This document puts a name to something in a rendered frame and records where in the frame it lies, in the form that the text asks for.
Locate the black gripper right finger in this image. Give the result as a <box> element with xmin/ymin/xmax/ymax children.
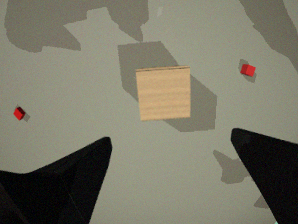
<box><xmin>230</xmin><ymin>128</ymin><xmax>298</xmax><ymax>224</ymax></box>

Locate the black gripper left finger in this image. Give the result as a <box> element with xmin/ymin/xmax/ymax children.
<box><xmin>0</xmin><ymin>136</ymin><xmax>113</xmax><ymax>224</ymax></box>

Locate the small red cube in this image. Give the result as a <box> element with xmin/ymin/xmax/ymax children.
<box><xmin>241</xmin><ymin>64</ymin><xmax>255</xmax><ymax>76</ymax></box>

